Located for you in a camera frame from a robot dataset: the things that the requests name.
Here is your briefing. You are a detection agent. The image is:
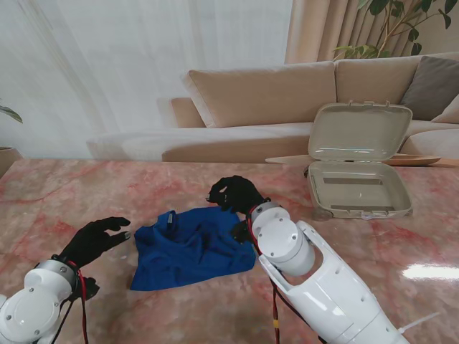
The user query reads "tall green leafy plant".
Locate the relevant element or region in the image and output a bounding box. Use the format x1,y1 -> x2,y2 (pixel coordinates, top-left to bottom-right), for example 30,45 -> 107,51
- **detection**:
331,0 -> 453,60

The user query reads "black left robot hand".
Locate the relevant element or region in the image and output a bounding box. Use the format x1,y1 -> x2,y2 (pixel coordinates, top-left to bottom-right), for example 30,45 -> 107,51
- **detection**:
53,216 -> 132,269

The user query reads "blue shirt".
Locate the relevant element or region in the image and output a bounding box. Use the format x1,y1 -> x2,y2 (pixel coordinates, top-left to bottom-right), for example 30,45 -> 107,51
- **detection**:
129,206 -> 257,292

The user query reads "red black right arm cable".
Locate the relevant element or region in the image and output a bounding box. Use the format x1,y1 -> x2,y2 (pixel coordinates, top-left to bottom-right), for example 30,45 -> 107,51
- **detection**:
245,207 -> 288,344

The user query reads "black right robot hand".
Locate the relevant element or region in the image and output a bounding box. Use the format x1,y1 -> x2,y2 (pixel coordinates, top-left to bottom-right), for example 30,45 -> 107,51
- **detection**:
204,175 -> 272,218

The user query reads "red black left arm cable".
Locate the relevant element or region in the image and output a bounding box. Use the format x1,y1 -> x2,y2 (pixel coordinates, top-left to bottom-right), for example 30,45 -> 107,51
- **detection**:
53,264 -> 90,344

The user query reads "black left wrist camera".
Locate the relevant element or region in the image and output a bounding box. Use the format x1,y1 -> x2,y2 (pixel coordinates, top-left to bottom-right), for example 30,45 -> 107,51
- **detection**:
71,275 -> 100,300

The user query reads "beige sofa cushion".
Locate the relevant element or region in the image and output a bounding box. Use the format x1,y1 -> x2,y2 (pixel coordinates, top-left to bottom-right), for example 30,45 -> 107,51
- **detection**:
430,103 -> 459,125

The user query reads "grey sofa cushion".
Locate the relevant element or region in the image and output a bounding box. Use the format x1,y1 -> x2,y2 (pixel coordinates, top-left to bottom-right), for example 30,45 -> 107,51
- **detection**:
400,55 -> 459,121

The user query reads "beige drape curtain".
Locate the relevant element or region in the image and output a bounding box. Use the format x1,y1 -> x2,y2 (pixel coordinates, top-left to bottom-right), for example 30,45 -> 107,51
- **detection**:
285,0 -> 459,65

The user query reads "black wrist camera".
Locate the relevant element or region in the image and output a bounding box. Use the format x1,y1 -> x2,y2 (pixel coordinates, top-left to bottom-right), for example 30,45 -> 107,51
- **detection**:
231,218 -> 254,247
71,275 -> 100,300

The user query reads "open beige hard suitcase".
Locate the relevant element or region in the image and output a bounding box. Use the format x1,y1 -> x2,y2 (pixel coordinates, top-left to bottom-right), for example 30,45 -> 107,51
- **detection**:
306,100 -> 414,220

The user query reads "oval wooden tray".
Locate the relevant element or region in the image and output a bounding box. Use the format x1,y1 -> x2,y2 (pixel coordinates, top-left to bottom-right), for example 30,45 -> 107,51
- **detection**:
385,153 -> 443,166

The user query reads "white cable tie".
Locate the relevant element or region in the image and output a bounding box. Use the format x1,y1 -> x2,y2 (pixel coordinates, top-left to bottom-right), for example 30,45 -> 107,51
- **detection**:
396,311 -> 441,334

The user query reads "white sheer curtain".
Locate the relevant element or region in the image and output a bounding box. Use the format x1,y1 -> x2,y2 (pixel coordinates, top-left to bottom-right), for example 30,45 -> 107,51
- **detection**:
0,0 -> 293,161

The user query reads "red black arm cable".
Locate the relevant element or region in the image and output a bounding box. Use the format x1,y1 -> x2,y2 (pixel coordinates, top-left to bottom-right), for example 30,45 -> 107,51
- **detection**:
245,207 -> 288,344
53,264 -> 90,344

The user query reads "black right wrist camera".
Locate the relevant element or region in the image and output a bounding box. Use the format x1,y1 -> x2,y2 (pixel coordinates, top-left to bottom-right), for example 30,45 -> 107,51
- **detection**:
231,218 -> 254,247

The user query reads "small green plant leaf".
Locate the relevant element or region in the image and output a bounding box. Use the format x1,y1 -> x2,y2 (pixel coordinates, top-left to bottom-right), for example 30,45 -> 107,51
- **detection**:
0,105 -> 24,125

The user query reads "beige sectional sofa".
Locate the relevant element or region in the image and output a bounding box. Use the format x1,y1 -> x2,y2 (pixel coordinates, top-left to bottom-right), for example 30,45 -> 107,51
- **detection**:
85,52 -> 459,162

